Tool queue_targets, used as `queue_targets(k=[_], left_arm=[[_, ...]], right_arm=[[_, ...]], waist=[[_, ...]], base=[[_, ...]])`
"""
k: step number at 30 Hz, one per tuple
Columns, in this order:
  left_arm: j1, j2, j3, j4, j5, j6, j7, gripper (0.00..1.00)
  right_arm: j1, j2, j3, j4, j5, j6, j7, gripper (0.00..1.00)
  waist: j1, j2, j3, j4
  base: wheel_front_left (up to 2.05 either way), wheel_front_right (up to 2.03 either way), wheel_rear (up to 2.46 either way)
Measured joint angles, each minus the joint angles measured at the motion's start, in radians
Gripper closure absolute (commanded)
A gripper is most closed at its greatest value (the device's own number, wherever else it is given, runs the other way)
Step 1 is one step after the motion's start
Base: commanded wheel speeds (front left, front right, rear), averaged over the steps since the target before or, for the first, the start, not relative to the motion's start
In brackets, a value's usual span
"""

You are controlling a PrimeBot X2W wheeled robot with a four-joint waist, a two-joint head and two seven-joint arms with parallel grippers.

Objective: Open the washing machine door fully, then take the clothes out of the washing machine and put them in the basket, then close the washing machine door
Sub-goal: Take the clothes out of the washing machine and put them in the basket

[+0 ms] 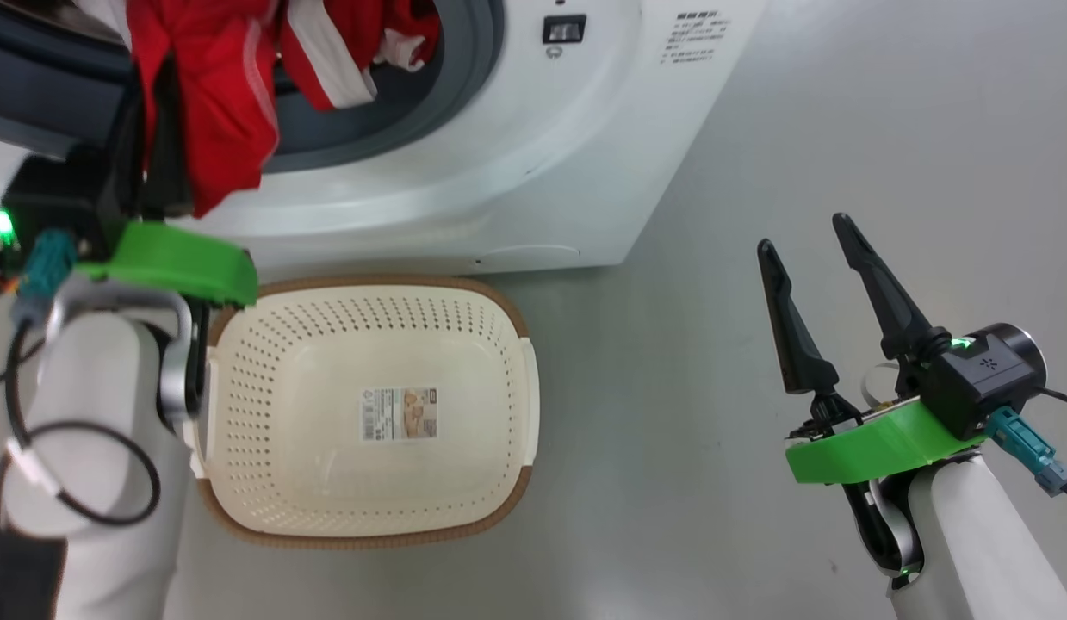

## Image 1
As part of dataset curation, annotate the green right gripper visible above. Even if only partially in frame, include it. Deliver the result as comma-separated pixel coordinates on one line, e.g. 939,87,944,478
757,213,989,486

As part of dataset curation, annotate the grey rubber door gasket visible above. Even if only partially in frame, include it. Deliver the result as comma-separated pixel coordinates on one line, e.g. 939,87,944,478
0,0,506,175

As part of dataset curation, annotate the white front-load washing machine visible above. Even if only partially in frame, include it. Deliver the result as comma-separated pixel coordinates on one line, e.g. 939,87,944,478
0,0,768,282

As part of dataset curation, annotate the black door latch socket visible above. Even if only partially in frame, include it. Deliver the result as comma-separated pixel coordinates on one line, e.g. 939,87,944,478
542,15,586,47

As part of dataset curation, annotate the basket product label sticker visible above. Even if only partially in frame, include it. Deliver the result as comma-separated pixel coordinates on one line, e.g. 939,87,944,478
360,387,440,443

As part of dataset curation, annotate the cream perforated laundry basket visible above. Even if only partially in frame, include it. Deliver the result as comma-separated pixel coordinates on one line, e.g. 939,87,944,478
191,276,541,551

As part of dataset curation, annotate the red garment with white stripes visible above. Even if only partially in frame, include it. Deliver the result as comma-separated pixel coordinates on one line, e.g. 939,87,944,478
124,0,441,218

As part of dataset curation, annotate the round white filter cover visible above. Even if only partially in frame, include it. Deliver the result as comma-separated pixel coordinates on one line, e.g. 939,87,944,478
485,245,582,270

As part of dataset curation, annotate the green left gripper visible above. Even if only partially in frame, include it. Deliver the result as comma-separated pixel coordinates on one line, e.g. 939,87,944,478
75,56,259,309

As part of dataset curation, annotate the right teal plug black cable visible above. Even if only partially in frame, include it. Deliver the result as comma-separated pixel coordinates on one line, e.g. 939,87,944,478
985,387,1067,505

